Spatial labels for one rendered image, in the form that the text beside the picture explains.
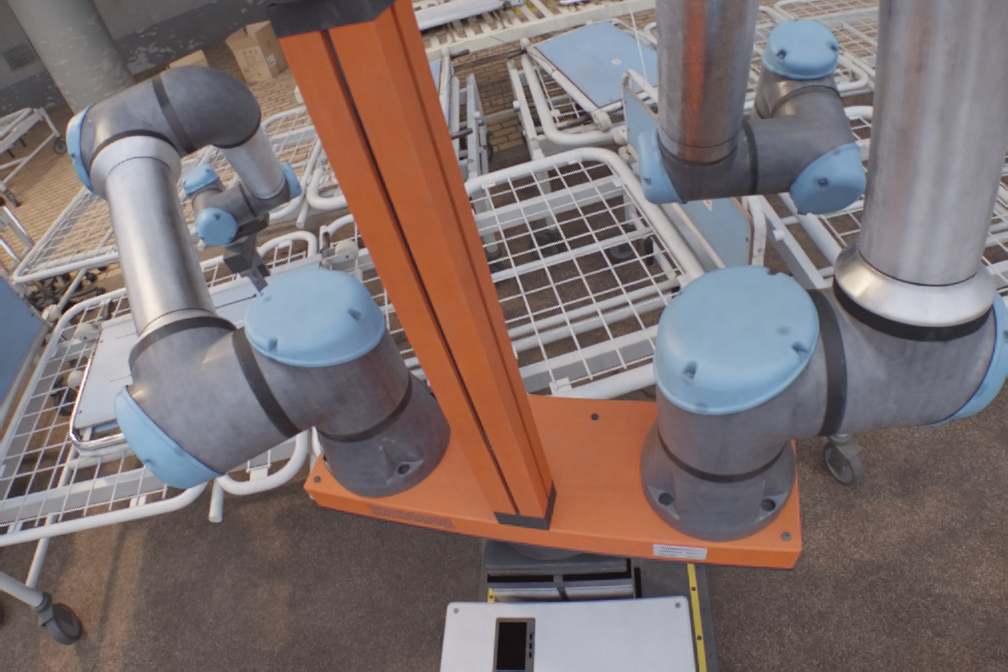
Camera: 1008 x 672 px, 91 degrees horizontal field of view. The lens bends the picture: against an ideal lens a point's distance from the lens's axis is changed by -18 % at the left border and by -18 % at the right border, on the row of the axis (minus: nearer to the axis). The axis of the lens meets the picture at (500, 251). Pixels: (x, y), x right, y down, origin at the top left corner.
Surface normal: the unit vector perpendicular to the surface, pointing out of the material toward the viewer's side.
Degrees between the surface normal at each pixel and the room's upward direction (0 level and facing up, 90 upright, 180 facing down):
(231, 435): 76
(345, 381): 90
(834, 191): 115
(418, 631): 0
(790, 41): 25
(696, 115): 111
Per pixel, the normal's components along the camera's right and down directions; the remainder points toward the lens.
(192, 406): 0.11, -0.32
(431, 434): 0.81, -0.15
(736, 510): -0.04, 0.39
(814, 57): -0.22, -0.42
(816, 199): 0.00, 0.91
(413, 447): 0.65, 0.05
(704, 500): -0.45, 0.39
